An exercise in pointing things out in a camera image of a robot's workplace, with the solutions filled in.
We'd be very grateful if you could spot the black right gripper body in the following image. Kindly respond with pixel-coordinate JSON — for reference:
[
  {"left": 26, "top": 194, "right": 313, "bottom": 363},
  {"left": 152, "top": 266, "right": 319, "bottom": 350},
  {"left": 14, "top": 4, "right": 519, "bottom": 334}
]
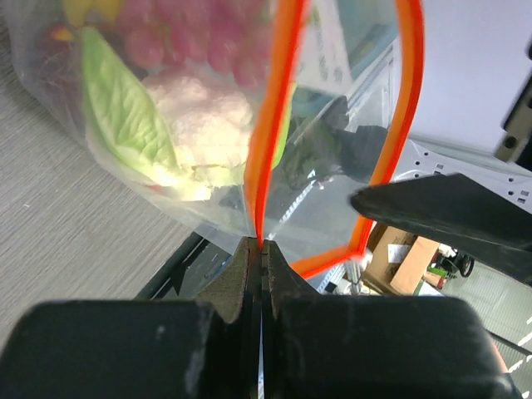
[{"left": 495, "top": 78, "right": 532, "bottom": 170}]

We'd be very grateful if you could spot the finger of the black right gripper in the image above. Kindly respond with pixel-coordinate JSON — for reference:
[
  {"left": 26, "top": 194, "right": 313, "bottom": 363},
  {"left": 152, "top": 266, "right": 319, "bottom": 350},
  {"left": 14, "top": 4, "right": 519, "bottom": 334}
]
[{"left": 350, "top": 174, "right": 531, "bottom": 285}]

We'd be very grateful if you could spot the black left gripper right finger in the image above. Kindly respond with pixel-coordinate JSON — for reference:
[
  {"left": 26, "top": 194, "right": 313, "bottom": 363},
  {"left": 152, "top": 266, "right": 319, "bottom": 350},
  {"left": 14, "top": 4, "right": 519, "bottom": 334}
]
[{"left": 261, "top": 241, "right": 515, "bottom": 398}]

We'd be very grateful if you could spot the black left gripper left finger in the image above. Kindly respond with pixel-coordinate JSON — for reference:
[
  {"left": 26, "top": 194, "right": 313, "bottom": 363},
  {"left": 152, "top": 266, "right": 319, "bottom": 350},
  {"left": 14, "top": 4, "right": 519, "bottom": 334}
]
[{"left": 1, "top": 238, "right": 260, "bottom": 398}]

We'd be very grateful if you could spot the clear orange-zip plastic bag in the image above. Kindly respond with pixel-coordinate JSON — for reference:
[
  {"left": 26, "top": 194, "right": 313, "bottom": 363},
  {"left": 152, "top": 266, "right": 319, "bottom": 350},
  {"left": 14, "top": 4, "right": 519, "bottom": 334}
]
[{"left": 2, "top": 1, "right": 425, "bottom": 277}]

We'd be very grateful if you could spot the white cauliflower with leaves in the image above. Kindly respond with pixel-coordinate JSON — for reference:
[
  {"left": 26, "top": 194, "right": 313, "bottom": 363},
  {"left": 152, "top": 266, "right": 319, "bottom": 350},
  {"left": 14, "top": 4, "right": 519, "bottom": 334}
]
[{"left": 80, "top": 27, "right": 295, "bottom": 208}]

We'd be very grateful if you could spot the red grape bunch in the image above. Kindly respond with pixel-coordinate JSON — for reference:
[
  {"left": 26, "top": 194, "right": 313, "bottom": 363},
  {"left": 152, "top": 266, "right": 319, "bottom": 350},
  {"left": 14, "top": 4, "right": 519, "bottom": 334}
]
[{"left": 115, "top": 0, "right": 277, "bottom": 89}]

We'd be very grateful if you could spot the orange peach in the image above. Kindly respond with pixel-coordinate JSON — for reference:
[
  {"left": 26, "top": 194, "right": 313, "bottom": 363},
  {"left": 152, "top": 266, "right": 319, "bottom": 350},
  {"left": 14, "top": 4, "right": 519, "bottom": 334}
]
[{"left": 36, "top": 22, "right": 85, "bottom": 137}]

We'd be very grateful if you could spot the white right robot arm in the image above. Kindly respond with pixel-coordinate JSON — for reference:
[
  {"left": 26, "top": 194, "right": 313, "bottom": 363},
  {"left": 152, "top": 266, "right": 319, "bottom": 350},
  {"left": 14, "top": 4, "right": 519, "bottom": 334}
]
[{"left": 349, "top": 82, "right": 531, "bottom": 285}]

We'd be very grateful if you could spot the cardboard box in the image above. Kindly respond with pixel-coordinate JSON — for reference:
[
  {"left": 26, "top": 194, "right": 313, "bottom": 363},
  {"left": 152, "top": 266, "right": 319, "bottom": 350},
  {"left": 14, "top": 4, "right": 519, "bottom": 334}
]
[{"left": 362, "top": 224, "right": 440, "bottom": 295}]

